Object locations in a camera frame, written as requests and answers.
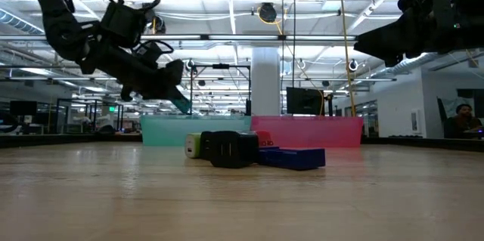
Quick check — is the black monitor on stand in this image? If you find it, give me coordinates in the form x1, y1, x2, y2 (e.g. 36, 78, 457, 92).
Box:
285, 86, 325, 116

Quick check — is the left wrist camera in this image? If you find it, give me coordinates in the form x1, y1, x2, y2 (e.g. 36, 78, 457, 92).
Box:
100, 0, 162, 49

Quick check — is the black ceiling cable reel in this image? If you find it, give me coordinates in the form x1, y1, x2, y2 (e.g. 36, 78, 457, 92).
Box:
150, 13, 166, 35
258, 2, 278, 23

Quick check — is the black charging adapter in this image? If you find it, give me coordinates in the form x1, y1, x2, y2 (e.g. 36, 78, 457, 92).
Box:
209, 131, 260, 169
199, 131, 219, 161

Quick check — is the pink translucent plastic bin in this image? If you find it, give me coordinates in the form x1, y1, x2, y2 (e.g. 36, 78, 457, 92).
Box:
250, 116, 364, 149

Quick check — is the white building pillar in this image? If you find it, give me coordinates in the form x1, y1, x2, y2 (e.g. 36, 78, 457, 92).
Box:
250, 46, 282, 117

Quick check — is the green white charging adapter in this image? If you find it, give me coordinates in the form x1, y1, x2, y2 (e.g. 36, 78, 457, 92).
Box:
185, 132, 201, 159

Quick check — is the small dark monitor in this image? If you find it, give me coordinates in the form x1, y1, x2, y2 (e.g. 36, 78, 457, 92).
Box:
9, 100, 39, 116

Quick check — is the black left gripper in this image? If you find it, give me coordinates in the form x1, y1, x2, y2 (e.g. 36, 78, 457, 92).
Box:
77, 40, 185, 102

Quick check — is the person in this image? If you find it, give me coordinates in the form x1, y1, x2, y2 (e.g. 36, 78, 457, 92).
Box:
444, 103, 484, 139

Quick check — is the long ceiling light bar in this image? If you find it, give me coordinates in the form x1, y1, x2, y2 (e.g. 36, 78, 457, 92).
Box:
139, 34, 357, 42

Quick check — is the red charging adapter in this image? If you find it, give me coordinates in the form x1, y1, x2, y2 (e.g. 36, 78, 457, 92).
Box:
256, 131, 275, 147

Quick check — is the teal translucent plastic bin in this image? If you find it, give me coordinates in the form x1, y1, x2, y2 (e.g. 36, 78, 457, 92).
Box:
139, 115, 253, 147

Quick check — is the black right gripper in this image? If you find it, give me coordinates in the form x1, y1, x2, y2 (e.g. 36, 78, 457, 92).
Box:
353, 0, 484, 68

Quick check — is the black aluminium table frame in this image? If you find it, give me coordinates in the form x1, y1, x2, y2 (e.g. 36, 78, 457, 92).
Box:
0, 133, 484, 154

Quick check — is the yellow cable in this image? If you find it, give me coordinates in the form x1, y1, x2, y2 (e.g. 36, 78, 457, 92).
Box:
337, 0, 357, 118

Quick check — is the navy blue digital watch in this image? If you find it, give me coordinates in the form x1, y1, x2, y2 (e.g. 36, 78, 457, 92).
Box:
258, 146, 327, 171

